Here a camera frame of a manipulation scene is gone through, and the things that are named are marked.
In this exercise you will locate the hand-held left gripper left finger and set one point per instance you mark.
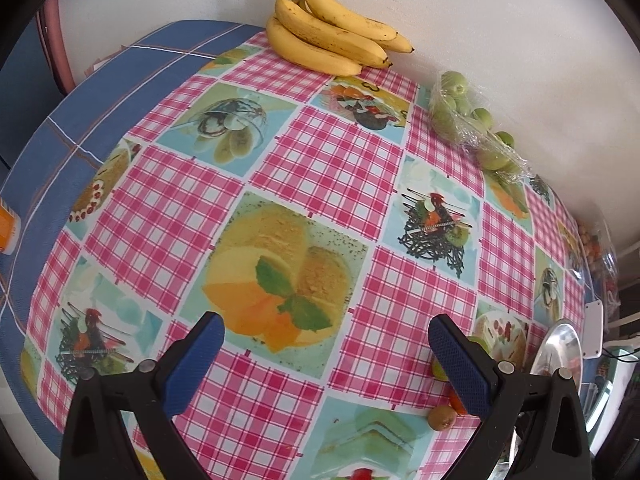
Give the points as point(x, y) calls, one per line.
point(192, 360)

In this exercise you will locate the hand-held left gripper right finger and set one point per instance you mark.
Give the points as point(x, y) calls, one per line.
point(457, 362)

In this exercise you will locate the green mango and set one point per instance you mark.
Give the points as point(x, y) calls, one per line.
point(437, 370)

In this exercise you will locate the orange mandarin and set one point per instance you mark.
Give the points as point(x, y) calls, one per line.
point(455, 402)

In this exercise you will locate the brown kiwi fruit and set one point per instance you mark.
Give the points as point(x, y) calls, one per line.
point(442, 417)

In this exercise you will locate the round steel plate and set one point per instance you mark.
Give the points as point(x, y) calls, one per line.
point(560, 345)

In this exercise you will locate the bag of small brown fruits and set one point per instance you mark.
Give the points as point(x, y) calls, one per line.
point(605, 270)

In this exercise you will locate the bag of green fruits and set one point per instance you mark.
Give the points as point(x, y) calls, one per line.
point(470, 125)

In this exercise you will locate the white plastic box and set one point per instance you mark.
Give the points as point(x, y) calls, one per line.
point(592, 330)

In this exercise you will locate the pile of brown longans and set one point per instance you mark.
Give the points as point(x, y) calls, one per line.
point(590, 245)

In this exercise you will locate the orange plastic cup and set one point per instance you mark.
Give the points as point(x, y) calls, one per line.
point(7, 227)

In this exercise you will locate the pink checked printed tablecloth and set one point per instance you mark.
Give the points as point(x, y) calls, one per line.
point(320, 170)

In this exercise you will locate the pile of green guavas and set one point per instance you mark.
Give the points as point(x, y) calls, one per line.
point(452, 105)

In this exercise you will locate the pink chair back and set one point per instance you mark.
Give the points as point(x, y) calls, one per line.
point(52, 45)

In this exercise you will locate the yellow banana bunch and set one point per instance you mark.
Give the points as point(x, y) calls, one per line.
point(325, 35)

